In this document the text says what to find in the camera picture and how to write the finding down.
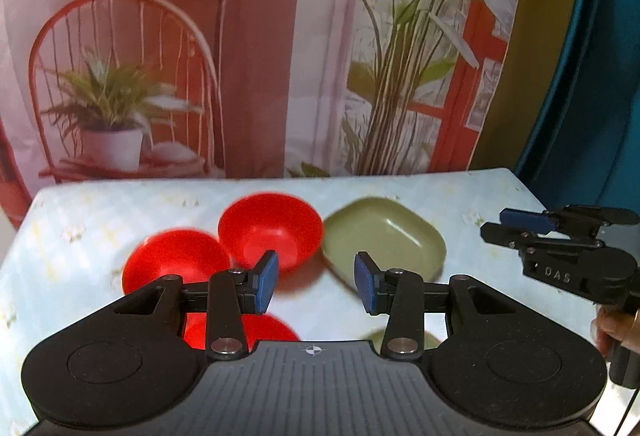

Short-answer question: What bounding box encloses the green plate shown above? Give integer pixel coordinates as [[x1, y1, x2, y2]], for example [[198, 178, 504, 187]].
[[320, 197, 447, 289], [365, 329, 442, 351]]

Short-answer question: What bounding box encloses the teal curtain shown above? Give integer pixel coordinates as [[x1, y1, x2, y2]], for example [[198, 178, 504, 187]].
[[514, 0, 640, 217]]

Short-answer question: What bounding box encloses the floral tablecloth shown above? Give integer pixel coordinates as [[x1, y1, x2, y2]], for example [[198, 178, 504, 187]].
[[0, 167, 640, 436]]

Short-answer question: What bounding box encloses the printed backdrop cloth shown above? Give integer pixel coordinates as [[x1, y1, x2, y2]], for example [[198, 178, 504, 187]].
[[0, 0, 532, 230]]

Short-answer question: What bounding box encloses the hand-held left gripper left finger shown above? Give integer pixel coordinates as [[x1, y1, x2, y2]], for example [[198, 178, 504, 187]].
[[113, 250, 280, 362]]

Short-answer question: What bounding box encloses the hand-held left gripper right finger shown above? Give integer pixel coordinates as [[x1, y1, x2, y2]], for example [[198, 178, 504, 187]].
[[353, 252, 507, 362]]

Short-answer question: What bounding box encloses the person's right hand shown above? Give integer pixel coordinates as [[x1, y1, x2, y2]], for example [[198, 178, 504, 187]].
[[590, 305, 640, 359]]

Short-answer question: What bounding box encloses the red bowl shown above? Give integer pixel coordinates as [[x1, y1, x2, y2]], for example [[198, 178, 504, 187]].
[[218, 193, 324, 272], [122, 228, 233, 295], [183, 311, 302, 351]]

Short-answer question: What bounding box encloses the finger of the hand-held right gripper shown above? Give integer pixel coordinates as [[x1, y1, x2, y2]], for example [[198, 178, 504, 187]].
[[480, 222, 605, 262], [499, 208, 557, 235]]

